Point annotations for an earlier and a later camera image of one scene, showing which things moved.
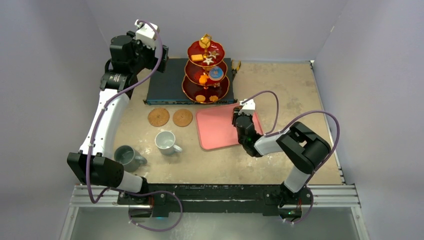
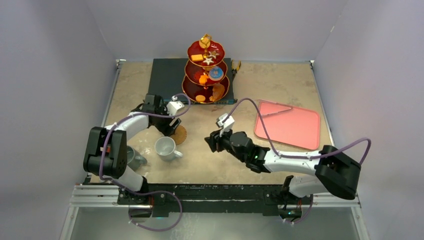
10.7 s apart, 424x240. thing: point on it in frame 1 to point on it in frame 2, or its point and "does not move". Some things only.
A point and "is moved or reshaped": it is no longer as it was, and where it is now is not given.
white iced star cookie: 208,61 does not move
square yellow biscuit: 194,57 does not move
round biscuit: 200,98 does not move
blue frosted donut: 216,73 does not move
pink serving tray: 215,126 to 288,123
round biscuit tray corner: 204,42 does not move
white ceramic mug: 165,140 is moved or reshaped
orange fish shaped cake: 203,79 does not move
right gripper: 238,118 to 216,139
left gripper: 137,44 to 167,130
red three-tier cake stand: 206,82 does not move
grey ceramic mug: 126,155 does not move
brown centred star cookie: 213,54 does not move
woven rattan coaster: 182,117 to 179,135
